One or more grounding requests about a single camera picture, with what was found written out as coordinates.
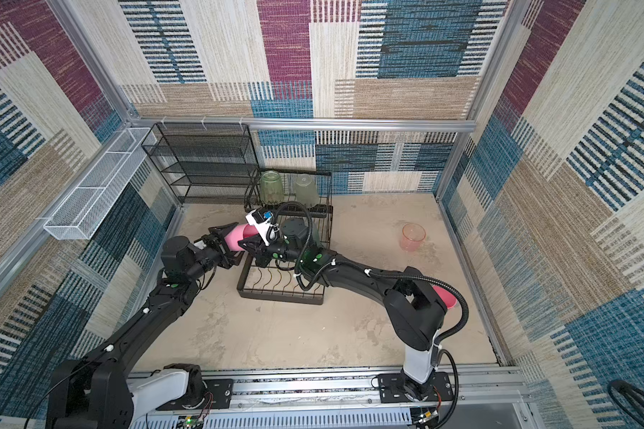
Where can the teal frosted cup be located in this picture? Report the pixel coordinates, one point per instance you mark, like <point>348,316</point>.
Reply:
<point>295,231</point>

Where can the clear pink cup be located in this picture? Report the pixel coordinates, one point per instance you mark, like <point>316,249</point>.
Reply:
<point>412,237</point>

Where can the black mesh shelf rack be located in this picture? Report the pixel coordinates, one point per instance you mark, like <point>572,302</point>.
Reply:
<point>204,163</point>

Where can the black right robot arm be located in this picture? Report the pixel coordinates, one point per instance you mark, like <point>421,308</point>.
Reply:
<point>414,308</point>

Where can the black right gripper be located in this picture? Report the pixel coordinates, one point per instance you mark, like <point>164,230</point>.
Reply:
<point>257,243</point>

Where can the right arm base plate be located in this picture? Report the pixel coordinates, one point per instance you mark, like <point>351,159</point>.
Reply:
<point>395,388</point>

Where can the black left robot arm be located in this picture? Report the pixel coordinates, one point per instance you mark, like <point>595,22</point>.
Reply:
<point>94,392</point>

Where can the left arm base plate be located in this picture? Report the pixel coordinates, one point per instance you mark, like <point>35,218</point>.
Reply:
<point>208,394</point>

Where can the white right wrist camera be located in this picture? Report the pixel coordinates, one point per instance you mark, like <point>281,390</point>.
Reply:
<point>262,222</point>

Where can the opaque pink cup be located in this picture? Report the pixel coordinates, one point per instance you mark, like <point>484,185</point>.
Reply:
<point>240,233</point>

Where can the aluminium front rail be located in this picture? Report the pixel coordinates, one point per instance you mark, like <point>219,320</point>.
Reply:
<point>486,396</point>

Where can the white wire mesh basket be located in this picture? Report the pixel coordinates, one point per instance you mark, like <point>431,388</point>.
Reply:
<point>80,215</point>

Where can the black two-tier dish rack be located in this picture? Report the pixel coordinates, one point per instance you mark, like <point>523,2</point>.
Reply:
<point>296,206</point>

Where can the pale frosted green cup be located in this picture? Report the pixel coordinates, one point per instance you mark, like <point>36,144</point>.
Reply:
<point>305,190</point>

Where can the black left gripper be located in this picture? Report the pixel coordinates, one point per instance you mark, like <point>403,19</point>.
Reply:
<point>216,244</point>

